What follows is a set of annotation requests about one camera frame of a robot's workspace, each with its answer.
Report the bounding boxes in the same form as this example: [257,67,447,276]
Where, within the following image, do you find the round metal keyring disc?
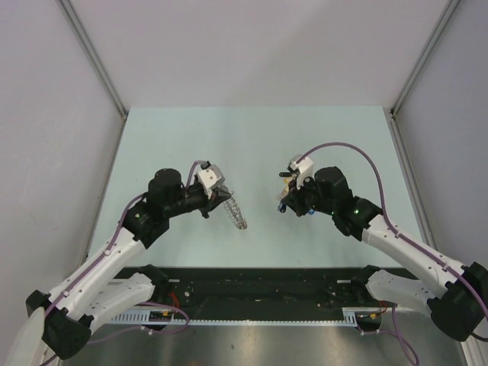
[223,190,248,230]

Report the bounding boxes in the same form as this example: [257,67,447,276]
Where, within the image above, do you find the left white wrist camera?
[197,162,225,199]

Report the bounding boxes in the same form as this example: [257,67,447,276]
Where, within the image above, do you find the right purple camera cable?
[300,142,488,363]

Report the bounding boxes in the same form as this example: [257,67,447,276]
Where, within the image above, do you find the aluminium frame post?
[389,0,462,119]
[56,0,129,121]

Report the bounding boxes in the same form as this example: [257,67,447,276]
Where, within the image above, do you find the left aluminium frame post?
[56,0,129,121]

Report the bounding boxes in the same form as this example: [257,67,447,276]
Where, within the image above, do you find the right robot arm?
[280,162,487,342]

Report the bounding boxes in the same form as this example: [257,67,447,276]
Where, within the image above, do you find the yellow tag key lower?
[277,181,296,202]

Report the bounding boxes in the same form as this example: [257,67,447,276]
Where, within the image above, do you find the purple camera cable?
[300,142,488,363]
[37,159,210,365]

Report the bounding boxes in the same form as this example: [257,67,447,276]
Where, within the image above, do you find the white slotted cable duct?
[110,308,367,327]

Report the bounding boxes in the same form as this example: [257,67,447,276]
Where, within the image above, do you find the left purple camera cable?
[37,159,210,365]

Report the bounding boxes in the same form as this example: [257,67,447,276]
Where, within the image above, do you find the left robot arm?
[26,161,232,360]

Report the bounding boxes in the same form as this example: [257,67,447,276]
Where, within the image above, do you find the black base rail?
[152,266,382,321]

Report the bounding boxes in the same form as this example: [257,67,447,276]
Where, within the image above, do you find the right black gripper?
[282,173,336,217]

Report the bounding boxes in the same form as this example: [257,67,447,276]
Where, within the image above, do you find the right aluminium frame post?
[389,0,462,119]

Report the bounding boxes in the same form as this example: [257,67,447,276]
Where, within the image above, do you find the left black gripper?
[165,183,230,218]

